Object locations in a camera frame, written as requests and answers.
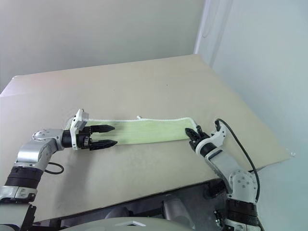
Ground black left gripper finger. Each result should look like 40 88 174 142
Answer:
90 124 115 134
90 139 118 151

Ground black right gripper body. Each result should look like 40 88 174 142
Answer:
189 131 211 150

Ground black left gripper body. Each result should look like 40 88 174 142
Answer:
76 126 94 151

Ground light green towel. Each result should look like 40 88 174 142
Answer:
64 115 198 146

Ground grey rounded shape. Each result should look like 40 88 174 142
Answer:
162 194 190 223

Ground silver robot torso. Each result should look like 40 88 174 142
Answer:
59 216 196 231

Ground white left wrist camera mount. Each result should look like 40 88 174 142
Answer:
69 108 90 151

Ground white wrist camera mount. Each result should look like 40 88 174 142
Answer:
69 108 90 151
194 124 228 156

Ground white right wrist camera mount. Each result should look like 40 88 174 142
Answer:
194 124 228 156

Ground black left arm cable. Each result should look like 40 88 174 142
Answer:
44 162 64 175

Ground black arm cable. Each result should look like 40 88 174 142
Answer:
214 118 261 203
44 162 64 175

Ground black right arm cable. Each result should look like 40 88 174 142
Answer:
214 118 261 203

